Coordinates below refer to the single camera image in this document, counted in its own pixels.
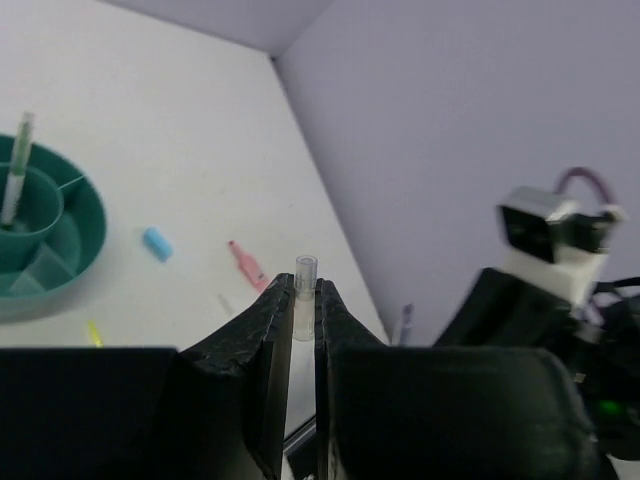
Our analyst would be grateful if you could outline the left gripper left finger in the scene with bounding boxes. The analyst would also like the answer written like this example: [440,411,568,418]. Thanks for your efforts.
[1,274,293,479]

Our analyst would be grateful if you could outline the green white pen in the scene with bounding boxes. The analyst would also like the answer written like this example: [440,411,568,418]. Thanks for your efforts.
[1,112,35,228]

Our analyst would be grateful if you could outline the blue cap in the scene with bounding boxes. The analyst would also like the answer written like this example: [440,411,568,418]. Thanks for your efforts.
[142,227,173,262]

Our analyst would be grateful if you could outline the clear pen cap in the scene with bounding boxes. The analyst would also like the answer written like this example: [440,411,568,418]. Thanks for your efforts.
[293,255,318,342]

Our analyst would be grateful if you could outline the teal round organizer container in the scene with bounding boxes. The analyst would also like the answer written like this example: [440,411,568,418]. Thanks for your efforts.
[1,144,107,320]

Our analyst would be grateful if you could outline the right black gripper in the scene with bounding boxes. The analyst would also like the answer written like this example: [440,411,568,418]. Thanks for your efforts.
[435,268,639,455]

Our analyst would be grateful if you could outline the purple pen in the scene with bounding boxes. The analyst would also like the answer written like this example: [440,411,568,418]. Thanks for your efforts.
[392,303,414,346]

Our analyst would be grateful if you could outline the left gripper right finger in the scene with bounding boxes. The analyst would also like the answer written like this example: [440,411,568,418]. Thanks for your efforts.
[315,280,617,479]

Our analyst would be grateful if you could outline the yellow pen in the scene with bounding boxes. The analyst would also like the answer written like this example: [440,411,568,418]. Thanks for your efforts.
[87,321,104,348]

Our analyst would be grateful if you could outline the pink highlighter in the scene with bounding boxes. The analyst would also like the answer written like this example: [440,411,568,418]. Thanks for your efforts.
[228,240,270,293]

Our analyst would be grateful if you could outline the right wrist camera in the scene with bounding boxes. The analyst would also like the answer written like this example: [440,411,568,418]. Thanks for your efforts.
[497,186,626,308]

